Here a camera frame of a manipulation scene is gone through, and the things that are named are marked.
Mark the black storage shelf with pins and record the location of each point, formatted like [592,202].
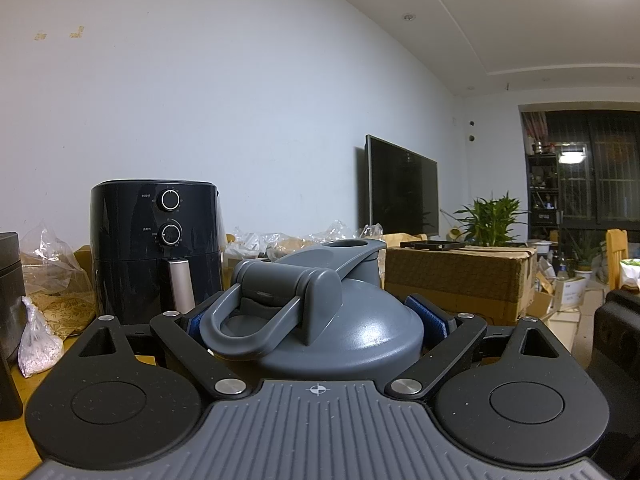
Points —
[542,215]

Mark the plastic bag of yellow food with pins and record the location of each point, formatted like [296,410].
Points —
[240,260]

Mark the clear bag of bread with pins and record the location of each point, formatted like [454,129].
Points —
[60,290]

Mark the flat black frame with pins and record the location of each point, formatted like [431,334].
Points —
[432,245]

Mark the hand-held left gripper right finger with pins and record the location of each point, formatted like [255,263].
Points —
[425,316]

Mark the brown cardboard box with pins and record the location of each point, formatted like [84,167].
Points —
[460,280]

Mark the small white plastic bag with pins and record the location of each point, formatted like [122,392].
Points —
[37,350]

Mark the wooden chair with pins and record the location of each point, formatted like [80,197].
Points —
[616,247]

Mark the dark balcony window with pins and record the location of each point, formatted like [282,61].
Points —
[610,170]

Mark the grey shaker bottle lid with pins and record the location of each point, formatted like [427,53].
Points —
[360,330]

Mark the white carton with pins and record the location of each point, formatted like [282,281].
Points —
[570,292]

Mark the white green plastic bag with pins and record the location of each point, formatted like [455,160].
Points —
[630,272]

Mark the black air fryer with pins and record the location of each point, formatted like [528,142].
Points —
[125,240]

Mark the plastic bag of flatbreads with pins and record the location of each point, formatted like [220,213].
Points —
[320,240]

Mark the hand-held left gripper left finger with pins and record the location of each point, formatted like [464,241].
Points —
[194,324]

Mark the small potted plant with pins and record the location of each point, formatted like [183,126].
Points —
[582,252]

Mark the green potted plant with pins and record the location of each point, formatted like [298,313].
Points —
[492,220]

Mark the black flat television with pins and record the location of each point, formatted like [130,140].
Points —
[402,190]

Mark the grey rice cooker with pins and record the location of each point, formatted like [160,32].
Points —
[10,285]

